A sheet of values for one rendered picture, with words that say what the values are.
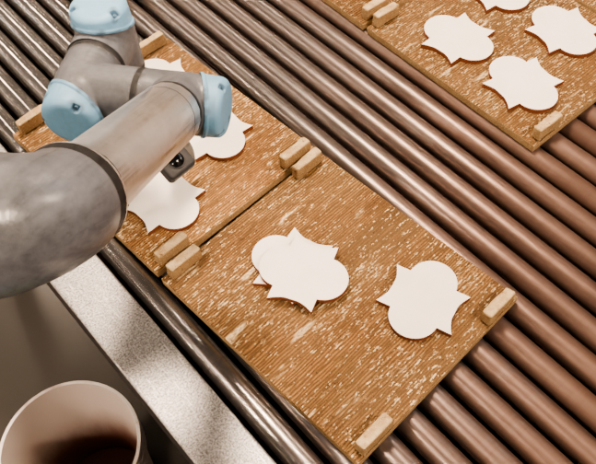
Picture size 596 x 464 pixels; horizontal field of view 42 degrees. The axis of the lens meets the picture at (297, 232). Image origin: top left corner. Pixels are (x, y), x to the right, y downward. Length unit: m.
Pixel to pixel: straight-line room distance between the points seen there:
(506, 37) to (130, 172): 1.00
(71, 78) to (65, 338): 1.42
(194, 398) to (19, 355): 1.24
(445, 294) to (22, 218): 0.73
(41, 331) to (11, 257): 1.75
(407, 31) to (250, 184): 0.46
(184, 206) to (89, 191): 0.66
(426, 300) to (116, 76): 0.54
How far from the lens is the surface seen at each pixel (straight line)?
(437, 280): 1.18
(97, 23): 1.01
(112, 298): 1.24
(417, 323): 1.14
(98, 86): 0.96
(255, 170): 1.31
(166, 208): 1.27
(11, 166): 0.60
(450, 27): 1.55
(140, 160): 0.72
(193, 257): 1.20
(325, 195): 1.27
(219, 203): 1.27
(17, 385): 2.28
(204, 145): 1.34
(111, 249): 1.28
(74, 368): 2.25
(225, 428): 1.11
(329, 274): 1.16
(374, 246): 1.22
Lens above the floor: 1.95
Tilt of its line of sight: 55 degrees down
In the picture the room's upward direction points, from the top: 4 degrees counter-clockwise
